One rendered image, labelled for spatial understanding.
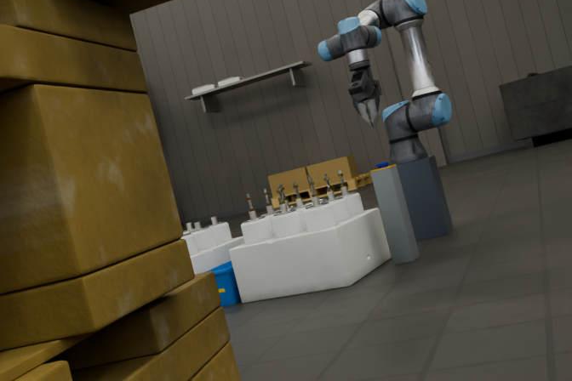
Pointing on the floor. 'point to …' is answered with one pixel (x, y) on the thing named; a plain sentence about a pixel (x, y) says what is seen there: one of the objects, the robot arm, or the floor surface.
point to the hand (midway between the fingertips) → (372, 123)
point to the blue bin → (226, 284)
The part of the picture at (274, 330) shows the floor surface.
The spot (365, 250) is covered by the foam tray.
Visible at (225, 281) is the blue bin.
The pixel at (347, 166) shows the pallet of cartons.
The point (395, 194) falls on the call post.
